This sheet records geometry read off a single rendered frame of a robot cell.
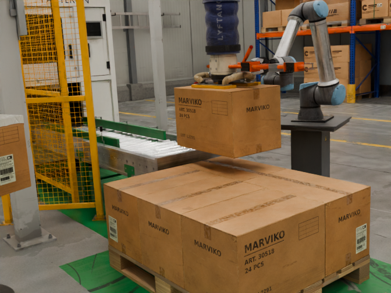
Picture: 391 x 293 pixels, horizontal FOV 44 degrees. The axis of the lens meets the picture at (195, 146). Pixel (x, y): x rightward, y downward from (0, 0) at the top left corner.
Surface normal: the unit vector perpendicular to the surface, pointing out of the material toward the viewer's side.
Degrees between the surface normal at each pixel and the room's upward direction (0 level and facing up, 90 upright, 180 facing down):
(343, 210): 90
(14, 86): 90
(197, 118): 90
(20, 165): 90
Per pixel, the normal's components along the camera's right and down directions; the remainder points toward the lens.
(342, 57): -0.75, 0.19
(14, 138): 0.86, 0.06
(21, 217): 0.62, 0.13
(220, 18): -0.02, -0.09
